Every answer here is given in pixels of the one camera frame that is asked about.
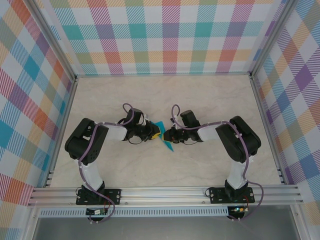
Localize blue paper sheet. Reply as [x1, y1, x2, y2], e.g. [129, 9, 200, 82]
[151, 120, 175, 153]

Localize grey metal sheet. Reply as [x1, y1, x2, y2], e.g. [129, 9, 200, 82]
[32, 216, 301, 240]

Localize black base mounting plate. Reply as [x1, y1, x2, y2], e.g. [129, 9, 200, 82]
[209, 186, 255, 205]
[76, 188, 122, 206]

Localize thin aluminium wall rail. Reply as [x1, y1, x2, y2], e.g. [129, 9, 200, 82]
[74, 71, 254, 79]

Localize aluminium mounting rail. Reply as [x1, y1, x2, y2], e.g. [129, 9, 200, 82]
[27, 184, 305, 207]

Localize aluminium table edge rail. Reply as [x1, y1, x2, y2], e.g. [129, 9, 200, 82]
[43, 76, 79, 188]
[249, 74, 288, 185]

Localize slotted grey cable tray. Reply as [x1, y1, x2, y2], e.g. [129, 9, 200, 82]
[39, 206, 230, 218]

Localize aluminium frame post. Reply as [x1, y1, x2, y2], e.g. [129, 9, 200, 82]
[26, 0, 78, 81]
[249, 0, 299, 80]

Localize short aluminium frame leg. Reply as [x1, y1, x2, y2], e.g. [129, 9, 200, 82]
[291, 205, 311, 240]
[22, 206, 42, 240]

